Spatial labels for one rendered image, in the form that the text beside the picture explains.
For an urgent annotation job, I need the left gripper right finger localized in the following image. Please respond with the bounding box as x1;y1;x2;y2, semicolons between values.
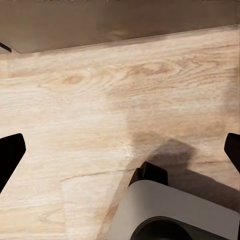
224;133;240;173

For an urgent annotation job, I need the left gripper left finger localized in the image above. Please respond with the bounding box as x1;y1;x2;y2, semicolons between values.
0;133;26;193

